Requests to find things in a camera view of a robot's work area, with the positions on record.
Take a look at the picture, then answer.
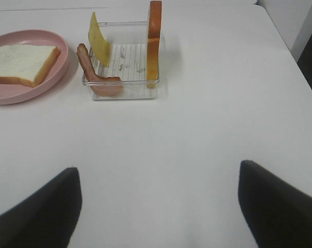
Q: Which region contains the yellow cheese slice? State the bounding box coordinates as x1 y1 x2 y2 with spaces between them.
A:
88 12 111 67

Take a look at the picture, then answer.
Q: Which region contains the pink round plate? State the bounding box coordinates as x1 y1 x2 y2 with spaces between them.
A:
0 29 69 105

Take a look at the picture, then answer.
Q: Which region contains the bread slice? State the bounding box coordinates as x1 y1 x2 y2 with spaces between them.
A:
146 1 162 89
0 44 61 88

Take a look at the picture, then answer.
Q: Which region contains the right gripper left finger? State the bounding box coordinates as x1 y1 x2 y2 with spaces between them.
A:
0 167 82 247

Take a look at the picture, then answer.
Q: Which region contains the right clear plastic tray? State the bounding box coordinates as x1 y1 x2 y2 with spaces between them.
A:
89 21 160 100

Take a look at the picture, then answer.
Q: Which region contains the bacon strip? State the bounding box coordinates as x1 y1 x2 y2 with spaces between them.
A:
76 43 123 97

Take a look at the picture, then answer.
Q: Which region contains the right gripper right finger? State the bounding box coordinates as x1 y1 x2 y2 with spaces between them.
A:
238 160 312 247

